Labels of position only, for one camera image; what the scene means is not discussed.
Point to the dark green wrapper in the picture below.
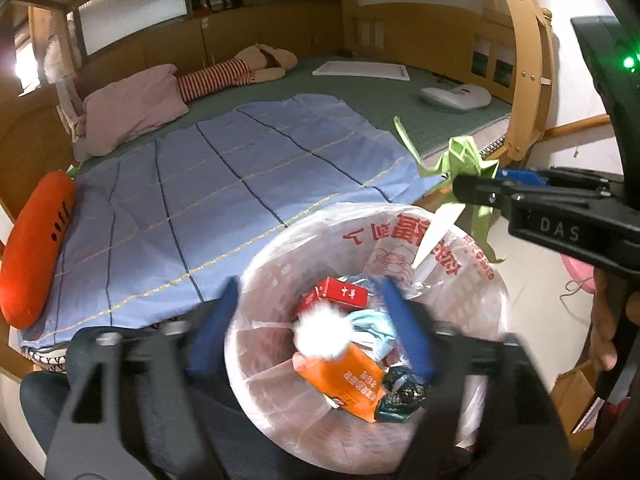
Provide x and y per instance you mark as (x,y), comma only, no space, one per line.
(404,394)

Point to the pink pillow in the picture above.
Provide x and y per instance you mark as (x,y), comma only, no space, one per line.
(130,107)

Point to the blue striped blanket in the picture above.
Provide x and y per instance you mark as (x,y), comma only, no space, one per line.
(157,231)

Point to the white device on bed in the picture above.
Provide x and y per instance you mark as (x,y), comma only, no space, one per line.
(461,98)

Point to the light blue mask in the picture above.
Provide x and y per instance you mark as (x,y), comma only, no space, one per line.
(372,331)

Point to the trash bin with bag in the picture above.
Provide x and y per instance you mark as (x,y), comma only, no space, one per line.
(337,241)

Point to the wooden headboard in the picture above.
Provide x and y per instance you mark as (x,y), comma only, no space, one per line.
(34,142)

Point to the orange snack wrapper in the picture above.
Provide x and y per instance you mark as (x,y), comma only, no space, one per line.
(353,381)

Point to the clear plastic bag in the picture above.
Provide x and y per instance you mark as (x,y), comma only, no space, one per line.
(395,282)

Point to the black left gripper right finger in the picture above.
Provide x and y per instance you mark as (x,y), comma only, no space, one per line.
(487,416)

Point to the striped plush doll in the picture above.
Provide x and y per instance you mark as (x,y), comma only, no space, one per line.
(253,65)

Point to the right hand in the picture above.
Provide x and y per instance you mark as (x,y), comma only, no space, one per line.
(602,352)

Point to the red cigarette box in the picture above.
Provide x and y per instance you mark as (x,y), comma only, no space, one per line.
(346,297)

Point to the white flat board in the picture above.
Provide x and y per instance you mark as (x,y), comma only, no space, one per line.
(376,70)

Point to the orange carrot plush pillow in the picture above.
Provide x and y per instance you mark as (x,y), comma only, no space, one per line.
(30,257)

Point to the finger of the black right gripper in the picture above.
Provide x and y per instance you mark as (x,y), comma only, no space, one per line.
(523,203)
(555,177)

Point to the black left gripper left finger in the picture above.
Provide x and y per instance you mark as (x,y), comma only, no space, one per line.
(130,415)

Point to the white tissue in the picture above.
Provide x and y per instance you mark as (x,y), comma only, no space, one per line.
(322,332)

